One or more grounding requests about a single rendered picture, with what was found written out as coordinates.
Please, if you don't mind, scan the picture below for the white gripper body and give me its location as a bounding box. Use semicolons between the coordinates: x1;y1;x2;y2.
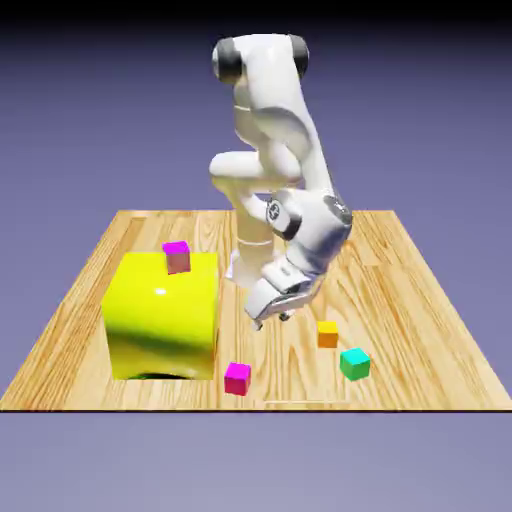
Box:
243;277;314;322

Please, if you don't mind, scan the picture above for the small orange cube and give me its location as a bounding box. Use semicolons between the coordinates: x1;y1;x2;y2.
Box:
317;320;340;349

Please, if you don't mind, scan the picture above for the small magenta cube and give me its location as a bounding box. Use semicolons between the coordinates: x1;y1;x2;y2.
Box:
223;361;252;397
161;240;192;276

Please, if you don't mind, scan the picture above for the small green cube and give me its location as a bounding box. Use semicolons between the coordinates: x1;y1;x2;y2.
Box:
339;347;372;382

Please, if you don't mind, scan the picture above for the large yellow box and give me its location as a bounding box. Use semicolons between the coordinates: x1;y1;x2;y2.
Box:
100;251;220;382

